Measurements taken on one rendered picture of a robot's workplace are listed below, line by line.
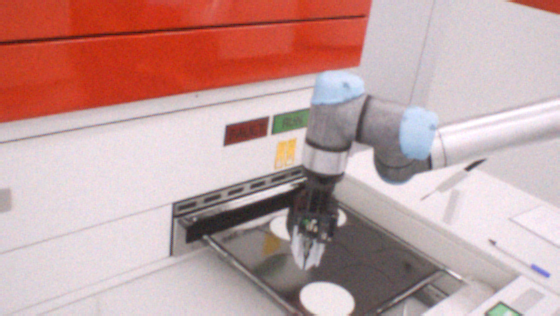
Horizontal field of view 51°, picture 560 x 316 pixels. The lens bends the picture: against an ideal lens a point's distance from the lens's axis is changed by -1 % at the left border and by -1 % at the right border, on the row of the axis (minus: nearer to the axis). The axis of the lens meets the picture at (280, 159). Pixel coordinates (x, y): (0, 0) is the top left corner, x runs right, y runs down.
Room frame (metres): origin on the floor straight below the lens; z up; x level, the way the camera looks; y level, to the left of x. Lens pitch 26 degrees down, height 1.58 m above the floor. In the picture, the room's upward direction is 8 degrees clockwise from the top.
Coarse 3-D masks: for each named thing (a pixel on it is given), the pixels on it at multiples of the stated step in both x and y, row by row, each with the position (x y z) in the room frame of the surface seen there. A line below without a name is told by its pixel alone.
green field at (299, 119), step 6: (288, 114) 1.21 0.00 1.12; (294, 114) 1.22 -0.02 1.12; (300, 114) 1.23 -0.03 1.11; (306, 114) 1.25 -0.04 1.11; (276, 120) 1.18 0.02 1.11; (282, 120) 1.19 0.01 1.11; (288, 120) 1.21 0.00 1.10; (294, 120) 1.22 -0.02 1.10; (300, 120) 1.23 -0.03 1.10; (306, 120) 1.25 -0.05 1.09; (276, 126) 1.18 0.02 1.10; (282, 126) 1.20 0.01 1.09; (288, 126) 1.21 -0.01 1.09; (294, 126) 1.22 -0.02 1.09; (300, 126) 1.24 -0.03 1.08; (276, 132) 1.18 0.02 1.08
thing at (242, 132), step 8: (264, 120) 1.15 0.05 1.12; (232, 128) 1.09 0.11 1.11; (240, 128) 1.11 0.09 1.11; (248, 128) 1.12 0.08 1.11; (256, 128) 1.14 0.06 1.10; (264, 128) 1.16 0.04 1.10; (232, 136) 1.09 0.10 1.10; (240, 136) 1.11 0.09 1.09; (248, 136) 1.13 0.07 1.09; (256, 136) 1.14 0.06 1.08
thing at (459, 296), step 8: (456, 296) 0.96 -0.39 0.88; (464, 296) 0.97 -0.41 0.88; (440, 304) 0.93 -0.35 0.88; (448, 304) 0.93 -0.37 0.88; (456, 304) 0.94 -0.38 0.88; (464, 304) 0.94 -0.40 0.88; (472, 304) 0.94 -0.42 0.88; (432, 312) 0.90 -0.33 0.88; (440, 312) 0.91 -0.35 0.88; (448, 312) 0.91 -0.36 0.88; (456, 312) 0.91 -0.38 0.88; (464, 312) 0.92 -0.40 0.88
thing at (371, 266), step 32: (256, 224) 1.09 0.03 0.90; (352, 224) 1.15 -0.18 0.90; (256, 256) 0.97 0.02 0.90; (288, 256) 0.99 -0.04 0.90; (352, 256) 1.02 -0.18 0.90; (384, 256) 1.04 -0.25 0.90; (416, 256) 1.06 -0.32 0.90; (288, 288) 0.88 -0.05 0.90; (352, 288) 0.91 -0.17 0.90; (384, 288) 0.93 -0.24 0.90
